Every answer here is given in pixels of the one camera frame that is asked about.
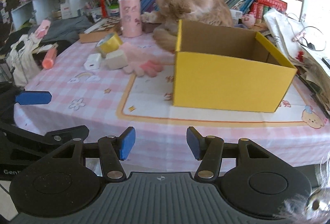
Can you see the stack of papers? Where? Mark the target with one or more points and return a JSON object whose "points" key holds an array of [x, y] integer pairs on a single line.
{"points": [[307, 48]]}

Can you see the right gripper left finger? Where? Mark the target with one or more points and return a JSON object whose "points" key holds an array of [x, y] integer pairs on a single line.
{"points": [[112, 150]]}

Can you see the fluffy orange cat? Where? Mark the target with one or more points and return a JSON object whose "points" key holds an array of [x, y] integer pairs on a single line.
{"points": [[170, 12]]}

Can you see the grey cloth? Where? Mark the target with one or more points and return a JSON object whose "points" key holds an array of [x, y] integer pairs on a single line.
{"points": [[63, 30]]}

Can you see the yellow cardboard box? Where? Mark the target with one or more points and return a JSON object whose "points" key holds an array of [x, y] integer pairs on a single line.
{"points": [[229, 69]]}

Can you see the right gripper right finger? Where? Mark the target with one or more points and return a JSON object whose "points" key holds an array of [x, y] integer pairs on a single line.
{"points": [[209, 151]]}

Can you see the brown cloth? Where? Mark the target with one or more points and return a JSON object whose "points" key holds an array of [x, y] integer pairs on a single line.
{"points": [[149, 27]]}

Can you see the red book box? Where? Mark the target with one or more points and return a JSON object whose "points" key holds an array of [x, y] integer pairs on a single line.
{"points": [[260, 7]]}

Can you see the orange pink bottle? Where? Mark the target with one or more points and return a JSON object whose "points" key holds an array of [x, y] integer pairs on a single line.
{"points": [[49, 59]]}

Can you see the yellow tape roll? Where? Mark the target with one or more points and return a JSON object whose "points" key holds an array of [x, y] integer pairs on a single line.
{"points": [[108, 44]]}

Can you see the wooden chessboard box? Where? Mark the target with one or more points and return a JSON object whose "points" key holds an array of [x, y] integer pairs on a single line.
{"points": [[99, 30]]}

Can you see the pink cylindrical container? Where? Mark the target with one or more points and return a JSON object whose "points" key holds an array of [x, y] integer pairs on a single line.
{"points": [[130, 15]]}

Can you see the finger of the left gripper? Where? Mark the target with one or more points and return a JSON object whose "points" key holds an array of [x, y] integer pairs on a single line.
{"points": [[22, 137], [33, 98]]}

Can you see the pink phone case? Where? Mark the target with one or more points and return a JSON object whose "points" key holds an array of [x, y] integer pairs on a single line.
{"points": [[42, 30]]}

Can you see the white charger adapter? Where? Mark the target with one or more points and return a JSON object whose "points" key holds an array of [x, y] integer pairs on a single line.
{"points": [[93, 62]]}

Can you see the pink checkered tablecloth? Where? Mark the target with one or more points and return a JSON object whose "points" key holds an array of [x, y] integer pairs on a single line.
{"points": [[108, 101]]}

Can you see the pink knit glove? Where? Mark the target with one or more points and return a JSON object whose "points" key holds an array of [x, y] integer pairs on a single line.
{"points": [[141, 62]]}

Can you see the cream white block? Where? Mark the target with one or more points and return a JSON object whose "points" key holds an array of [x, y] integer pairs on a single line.
{"points": [[116, 60]]}

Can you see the pink pig plush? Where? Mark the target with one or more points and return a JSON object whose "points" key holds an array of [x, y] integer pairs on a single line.
{"points": [[248, 20]]}

